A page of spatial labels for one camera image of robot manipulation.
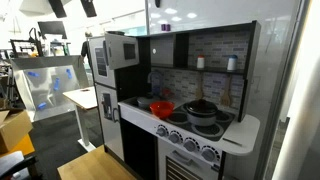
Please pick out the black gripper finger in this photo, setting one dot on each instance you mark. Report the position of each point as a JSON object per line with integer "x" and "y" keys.
{"x": 88, "y": 8}
{"x": 58, "y": 8}

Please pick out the grey cooking pot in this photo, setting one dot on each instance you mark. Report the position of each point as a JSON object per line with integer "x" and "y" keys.
{"x": 201, "y": 120}

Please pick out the black monitor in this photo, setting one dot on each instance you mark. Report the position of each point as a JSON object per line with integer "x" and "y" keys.
{"x": 51, "y": 28}

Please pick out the silver reflective board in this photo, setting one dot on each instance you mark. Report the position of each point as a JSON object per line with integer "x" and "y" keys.
{"x": 46, "y": 96}

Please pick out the grey toy sink bowl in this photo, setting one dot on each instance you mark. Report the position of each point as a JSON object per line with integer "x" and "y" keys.
{"x": 145, "y": 101}

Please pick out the wooden platform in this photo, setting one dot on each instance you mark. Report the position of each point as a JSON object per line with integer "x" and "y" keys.
{"x": 93, "y": 166}

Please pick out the white toy fridge dispenser door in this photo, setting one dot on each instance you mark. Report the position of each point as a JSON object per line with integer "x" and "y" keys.
{"x": 112, "y": 135}

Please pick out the metal pan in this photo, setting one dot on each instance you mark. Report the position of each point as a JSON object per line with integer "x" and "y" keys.
{"x": 115, "y": 33}

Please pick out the orange panel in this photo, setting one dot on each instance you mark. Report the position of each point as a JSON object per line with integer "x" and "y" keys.
{"x": 25, "y": 146}

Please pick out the brown cardboard box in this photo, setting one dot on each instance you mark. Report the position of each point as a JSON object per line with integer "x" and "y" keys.
{"x": 15, "y": 128}

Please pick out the white shaker blue cap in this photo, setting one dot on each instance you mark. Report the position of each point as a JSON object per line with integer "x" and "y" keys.
{"x": 232, "y": 63}

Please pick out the white toy oven door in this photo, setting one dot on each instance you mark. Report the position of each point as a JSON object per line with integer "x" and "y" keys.
{"x": 163, "y": 151}

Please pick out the toy microwave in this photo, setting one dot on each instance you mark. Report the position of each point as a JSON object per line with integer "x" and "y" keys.
{"x": 116, "y": 50}

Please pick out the white shaker red cap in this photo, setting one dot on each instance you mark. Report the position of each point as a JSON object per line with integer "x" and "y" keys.
{"x": 200, "y": 63}

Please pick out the grey toy faucet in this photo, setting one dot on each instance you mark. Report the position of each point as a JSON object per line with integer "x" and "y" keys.
{"x": 156, "y": 88}

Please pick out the white hanging ceiling panel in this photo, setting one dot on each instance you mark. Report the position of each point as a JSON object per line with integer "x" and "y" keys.
{"x": 33, "y": 6}

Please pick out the wooden toy spoon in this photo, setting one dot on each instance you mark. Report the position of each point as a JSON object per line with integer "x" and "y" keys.
{"x": 199, "y": 93}

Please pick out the wooden toy spatula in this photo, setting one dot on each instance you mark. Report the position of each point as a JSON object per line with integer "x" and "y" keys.
{"x": 226, "y": 99}

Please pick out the black metal frame stand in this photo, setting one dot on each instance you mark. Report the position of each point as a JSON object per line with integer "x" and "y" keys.
{"x": 36, "y": 41}

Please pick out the toy kitchen play set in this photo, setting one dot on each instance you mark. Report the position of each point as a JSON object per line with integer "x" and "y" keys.
{"x": 243, "y": 133}

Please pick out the person in dark shirt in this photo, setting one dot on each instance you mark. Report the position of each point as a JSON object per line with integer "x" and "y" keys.
{"x": 84, "y": 50}

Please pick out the white standing desk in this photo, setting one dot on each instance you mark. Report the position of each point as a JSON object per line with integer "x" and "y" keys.
{"x": 81, "y": 96}

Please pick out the red plastic bowl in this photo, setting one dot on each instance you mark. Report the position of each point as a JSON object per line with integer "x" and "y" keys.
{"x": 162, "y": 108}

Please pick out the grey stove knob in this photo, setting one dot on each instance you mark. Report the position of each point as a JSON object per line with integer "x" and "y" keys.
{"x": 190, "y": 145}
{"x": 208, "y": 154}
{"x": 175, "y": 137}
{"x": 161, "y": 131}

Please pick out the blue tape piece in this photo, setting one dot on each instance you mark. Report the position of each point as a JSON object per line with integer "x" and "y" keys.
{"x": 56, "y": 84}
{"x": 69, "y": 73}
{"x": 33, "y": 74}
{"x": 42, "y": 106}

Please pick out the black wall device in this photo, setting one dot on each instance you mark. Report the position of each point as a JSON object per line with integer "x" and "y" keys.
{"x": 157, "y": 3}

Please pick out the purple can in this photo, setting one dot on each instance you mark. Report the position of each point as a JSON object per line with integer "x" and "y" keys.
{"x": 168, "y": 27}
{"x": 163, "y": 27}

